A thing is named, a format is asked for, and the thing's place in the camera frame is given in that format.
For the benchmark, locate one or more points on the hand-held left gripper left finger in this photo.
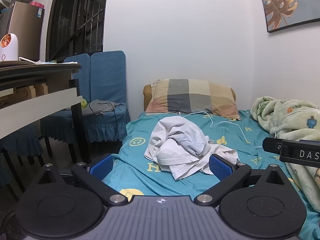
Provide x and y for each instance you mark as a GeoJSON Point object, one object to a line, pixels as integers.
{"type": "Point", "coordinates": [101, 167]}

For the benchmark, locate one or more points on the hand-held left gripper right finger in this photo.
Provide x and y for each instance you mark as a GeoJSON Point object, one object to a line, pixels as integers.
{"type": "Point", "coordinates": [220, 167]}

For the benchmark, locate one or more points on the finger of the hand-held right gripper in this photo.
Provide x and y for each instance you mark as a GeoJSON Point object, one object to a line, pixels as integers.
{"type": "Point", "coordinates": [271, 145]}

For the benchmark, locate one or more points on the white t-shirt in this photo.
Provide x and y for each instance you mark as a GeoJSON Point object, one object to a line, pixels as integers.
{"type": "Point", "coordinates": [180, 145]}

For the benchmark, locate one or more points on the green fleece blanket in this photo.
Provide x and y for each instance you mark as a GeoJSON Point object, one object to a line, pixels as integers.
{"type": "Point", "coordinates": [287, 117]}

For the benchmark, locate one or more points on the teal smiley print bed sheet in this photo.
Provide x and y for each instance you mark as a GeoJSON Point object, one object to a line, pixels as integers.
{"type": "Point", "coordinates": [140, 160]}

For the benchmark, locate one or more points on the grey cloth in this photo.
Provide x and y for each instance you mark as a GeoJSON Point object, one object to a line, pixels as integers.
{"type": "Point", "coordinates": [100, 107]}

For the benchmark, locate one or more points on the green ball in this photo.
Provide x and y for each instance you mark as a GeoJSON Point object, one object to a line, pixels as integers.
{"type": "Point", "coordinates": [83, 103]}

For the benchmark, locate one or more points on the plaid pillow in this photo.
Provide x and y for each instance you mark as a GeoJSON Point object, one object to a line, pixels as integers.
{"type": "Point", "coordinates": [190, 97]}

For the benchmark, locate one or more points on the wooden desk with black legs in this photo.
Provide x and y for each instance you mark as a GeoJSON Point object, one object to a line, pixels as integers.
{"type": "Point", "coordinates": [37, 105]}

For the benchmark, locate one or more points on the white round heater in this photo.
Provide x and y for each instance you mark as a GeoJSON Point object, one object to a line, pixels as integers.
{"type": "Point", "coordinates": [8, 47]}

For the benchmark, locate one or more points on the dark barred window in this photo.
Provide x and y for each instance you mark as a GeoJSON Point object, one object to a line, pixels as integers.
{"type": "Point", "coordinates": [75, 17]}

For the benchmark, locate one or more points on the gold refrigerator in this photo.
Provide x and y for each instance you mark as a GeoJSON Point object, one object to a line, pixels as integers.
{"type": "Point", "coordinates": [27, 30]}

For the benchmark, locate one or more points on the pink lid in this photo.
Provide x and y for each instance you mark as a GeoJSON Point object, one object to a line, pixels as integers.
{"type": "Point", "coordinates": [37, 5]}

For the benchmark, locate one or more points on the gold leaf wall picture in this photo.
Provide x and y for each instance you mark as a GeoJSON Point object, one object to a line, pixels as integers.
{"type": "Point", "coordinates": [282, 2]}

